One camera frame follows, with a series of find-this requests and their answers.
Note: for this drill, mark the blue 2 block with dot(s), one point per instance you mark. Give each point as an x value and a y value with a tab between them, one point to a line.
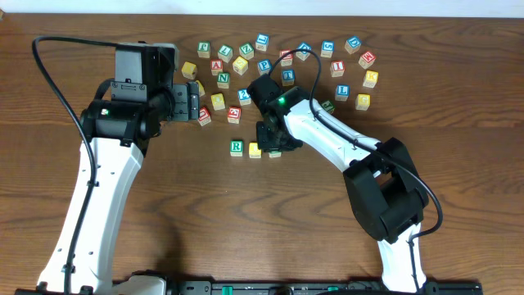
243	97

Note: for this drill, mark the blue S block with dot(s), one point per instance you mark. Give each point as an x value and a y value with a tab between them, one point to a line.
327	49

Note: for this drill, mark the green Z block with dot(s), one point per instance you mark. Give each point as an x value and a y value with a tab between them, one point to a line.
247	51

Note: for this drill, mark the green L block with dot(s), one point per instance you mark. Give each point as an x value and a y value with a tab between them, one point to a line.
225	53

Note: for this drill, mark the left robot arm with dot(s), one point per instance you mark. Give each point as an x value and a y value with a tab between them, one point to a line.
127	111

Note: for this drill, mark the green F block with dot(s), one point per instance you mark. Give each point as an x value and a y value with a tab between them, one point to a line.
203	50

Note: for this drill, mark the blue P block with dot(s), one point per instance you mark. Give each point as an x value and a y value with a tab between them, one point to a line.
264	66

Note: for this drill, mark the blue d block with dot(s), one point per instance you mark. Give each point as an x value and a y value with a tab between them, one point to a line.
303	51
352	45

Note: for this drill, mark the yellow O block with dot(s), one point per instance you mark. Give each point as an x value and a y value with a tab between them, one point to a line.
254	151
218	101

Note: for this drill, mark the green B block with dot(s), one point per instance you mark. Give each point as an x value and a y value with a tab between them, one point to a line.
275	154

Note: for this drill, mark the green J block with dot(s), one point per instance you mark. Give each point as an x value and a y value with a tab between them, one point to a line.
328	106

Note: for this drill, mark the red U block top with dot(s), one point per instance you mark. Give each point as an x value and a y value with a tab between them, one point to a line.
286	58

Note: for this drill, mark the yellow G block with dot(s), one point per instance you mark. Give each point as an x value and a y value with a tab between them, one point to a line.
362	102

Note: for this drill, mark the yellow S block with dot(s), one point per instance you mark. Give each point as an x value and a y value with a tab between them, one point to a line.
202	92

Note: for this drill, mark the yellow block upper middle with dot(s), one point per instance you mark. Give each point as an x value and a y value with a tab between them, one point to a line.
240	65

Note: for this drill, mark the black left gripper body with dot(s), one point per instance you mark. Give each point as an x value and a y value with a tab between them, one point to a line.
180	102

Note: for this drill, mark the green R block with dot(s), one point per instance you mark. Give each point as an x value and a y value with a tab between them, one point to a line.
236	148

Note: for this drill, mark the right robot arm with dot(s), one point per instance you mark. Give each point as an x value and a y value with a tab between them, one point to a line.
385	194

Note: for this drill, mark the blue block top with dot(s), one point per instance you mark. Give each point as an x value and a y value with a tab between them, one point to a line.
262	42

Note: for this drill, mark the red A block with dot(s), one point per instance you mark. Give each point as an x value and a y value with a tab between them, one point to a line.
216	67

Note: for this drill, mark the yellow block far right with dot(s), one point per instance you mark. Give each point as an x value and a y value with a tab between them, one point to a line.
370	79

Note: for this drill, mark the red u block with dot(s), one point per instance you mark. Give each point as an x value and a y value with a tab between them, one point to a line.
204	116
286	58

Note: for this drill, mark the blue D block right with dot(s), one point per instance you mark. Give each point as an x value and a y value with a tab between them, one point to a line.
352	45

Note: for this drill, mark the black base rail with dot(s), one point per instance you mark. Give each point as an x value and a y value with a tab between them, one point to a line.
311	287

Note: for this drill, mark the green N block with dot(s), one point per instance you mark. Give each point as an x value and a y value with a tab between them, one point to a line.
223	80

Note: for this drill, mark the red I block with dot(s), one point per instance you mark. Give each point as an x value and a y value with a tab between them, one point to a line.
337	69

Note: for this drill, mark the blue L block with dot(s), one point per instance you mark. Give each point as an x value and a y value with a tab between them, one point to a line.
342	92

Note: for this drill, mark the blue T block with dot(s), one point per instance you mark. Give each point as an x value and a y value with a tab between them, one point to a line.
288	77

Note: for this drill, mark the red M block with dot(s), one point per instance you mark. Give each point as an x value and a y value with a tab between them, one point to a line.
367	59

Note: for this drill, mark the red U block bottom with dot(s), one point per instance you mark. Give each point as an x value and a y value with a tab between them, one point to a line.
204	116

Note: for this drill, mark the yellow block upper left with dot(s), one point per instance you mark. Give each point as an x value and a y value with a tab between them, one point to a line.
189	70

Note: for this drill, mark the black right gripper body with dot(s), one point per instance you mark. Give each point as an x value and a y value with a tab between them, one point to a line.
268	139

